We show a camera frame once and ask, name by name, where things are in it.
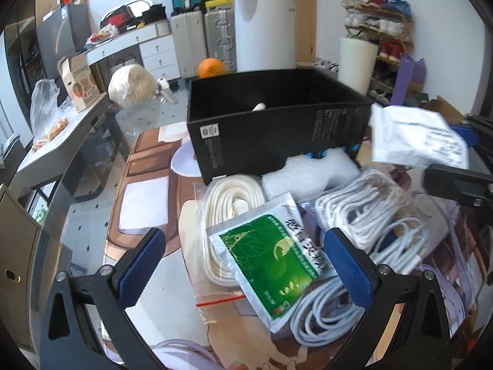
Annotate white medicine packet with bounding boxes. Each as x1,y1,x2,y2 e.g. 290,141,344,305
370,104,470,170

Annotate bagged white thin cables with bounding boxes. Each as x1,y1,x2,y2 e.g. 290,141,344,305
288,168,460,349

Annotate green medicine packet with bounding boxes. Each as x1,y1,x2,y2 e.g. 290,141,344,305
206,193,331,333

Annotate bagged cream thick rope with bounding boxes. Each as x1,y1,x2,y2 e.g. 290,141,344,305
193,174,267,309

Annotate cream tumbler cup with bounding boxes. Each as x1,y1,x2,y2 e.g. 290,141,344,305
338,38,378,95

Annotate wooden shoe rack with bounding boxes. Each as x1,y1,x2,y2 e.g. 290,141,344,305
341,0,414,105

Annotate white foam block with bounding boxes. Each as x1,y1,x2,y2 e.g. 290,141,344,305
262,149,361,201

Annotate grey side table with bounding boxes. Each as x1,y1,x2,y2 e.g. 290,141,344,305
6,92,131,232

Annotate anime print table mat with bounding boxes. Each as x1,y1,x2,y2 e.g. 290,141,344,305
104,123,481,369

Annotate clear plastic snack bag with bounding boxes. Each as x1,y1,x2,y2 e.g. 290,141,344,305
30,79,77,151

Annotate black cardboard box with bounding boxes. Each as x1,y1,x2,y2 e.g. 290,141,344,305
187,68,372,183

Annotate white cylindrical appliance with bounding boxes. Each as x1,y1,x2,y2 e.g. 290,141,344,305
234,0,297,73

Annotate fruit carton box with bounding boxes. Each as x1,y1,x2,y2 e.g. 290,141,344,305
58,54,100,112

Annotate bagged cream yarn ball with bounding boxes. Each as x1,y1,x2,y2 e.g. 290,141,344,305
108,64,157,109

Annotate orange fruit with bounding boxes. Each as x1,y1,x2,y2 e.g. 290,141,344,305
197,58,226,79

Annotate silver suitcase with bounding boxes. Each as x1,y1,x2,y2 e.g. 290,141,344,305
204,8,236,72

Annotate white suitcase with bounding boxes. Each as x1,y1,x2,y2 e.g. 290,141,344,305
170,11,207,79

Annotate dark grey mini fridge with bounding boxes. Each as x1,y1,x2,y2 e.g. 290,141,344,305
37,4,92,79

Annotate white desk with drawers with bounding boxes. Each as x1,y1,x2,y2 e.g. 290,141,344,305
86,20,181,81

